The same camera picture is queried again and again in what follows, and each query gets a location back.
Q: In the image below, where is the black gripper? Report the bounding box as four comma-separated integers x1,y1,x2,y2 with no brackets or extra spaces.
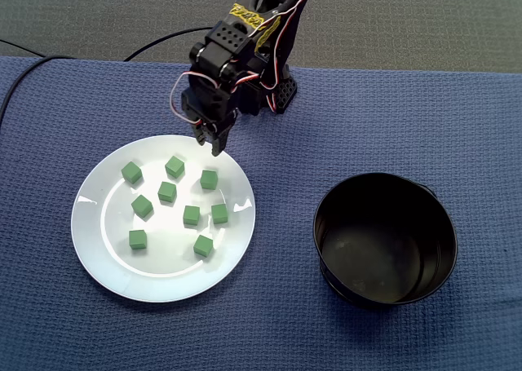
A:
180,86,240,157

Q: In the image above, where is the small green cube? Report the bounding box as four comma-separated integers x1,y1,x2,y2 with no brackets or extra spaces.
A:
182,205,201,227
199,170,219,191
128,229,148,250
192,234,215,258
210,203,229,225
130,194,154,219
121,161,144,184
157,181,178,204
164,155,186,179

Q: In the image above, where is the white round plate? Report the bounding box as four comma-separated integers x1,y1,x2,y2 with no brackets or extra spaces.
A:
70,135,257,304

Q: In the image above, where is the black round metal container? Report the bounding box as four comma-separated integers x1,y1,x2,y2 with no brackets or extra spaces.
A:
312,172,458,310

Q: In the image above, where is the blue woven table mat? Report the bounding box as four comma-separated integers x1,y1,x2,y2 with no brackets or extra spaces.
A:
0,55,522,371

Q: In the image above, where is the white red servo wire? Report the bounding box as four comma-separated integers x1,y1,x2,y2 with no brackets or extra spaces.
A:
169,71,205,126

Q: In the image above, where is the thin black cable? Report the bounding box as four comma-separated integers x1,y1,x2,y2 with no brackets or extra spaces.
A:
0,38,46,58

